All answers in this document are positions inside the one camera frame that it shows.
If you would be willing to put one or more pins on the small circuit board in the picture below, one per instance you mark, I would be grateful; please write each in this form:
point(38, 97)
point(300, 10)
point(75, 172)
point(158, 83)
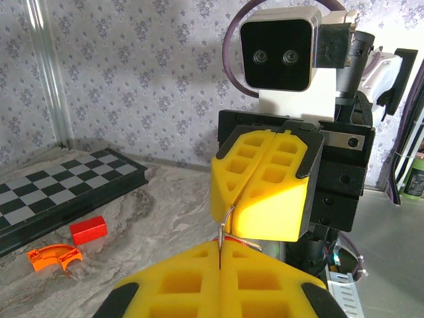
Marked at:
point(335, 258)

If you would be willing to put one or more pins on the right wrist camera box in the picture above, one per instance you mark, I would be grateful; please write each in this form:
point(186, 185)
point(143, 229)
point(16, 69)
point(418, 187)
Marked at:
point(278, 53)

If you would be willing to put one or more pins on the aluminium frame post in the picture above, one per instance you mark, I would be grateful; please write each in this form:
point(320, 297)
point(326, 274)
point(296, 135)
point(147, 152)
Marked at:
point(49, 83)

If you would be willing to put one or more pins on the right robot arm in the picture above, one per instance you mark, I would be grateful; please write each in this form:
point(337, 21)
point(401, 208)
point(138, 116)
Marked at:
point(381, 76)

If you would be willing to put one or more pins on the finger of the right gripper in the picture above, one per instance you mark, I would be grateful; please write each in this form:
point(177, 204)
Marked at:
point(225, 185)
point(278, 205)

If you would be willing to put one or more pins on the folded black chessboard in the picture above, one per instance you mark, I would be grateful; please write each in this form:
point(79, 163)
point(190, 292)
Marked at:
point(66, 185)

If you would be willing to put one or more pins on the small red block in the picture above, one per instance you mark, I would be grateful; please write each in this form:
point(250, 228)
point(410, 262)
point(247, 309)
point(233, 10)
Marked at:
point(89, 230)

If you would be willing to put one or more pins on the orange curved plastic piece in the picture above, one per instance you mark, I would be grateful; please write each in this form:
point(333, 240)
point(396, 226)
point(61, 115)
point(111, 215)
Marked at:
point(49, 253)

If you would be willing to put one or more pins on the green bottle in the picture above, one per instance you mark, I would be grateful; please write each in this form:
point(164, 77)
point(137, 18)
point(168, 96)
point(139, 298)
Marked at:
point(414, 179)

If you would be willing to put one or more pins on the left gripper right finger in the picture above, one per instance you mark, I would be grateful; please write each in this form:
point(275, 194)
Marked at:
point(265, 288)

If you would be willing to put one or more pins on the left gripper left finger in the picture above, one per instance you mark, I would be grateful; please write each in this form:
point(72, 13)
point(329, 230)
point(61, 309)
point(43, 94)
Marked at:
point(179, 288)

